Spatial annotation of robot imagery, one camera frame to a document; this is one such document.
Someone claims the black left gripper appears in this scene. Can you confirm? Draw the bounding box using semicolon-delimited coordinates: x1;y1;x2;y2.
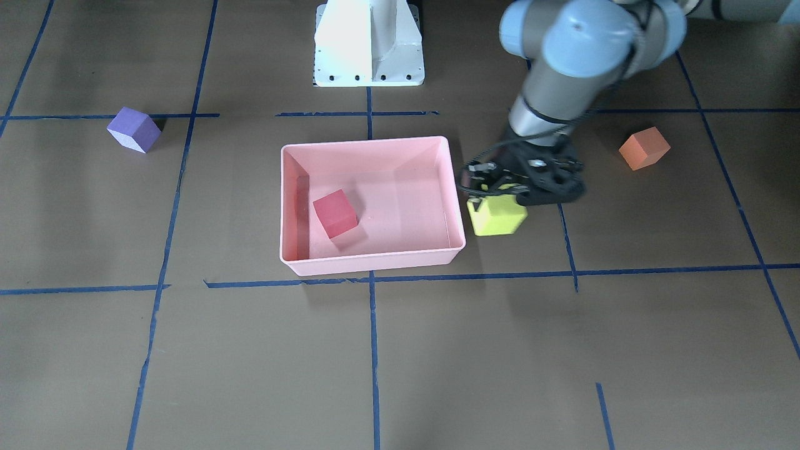
459;139;586;213

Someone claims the yellow foam block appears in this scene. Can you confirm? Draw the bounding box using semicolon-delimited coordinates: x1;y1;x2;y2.
467;194;528;236

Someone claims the red foam block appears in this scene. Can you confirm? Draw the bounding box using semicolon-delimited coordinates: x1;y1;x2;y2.
312;190;358;239

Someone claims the orange foam block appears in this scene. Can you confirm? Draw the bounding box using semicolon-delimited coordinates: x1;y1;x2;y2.
618;126;671;171

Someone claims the purple foam block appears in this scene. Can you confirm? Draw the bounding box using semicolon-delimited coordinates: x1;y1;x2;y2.
106;106;162;154

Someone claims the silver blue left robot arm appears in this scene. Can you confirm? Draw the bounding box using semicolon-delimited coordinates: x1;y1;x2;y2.
457;1;798;211

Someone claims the pink plastic bin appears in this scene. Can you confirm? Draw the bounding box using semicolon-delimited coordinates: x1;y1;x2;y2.
278;136;466;276

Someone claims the white pedestal column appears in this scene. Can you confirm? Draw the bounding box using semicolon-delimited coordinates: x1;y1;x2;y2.
312;1;426;88

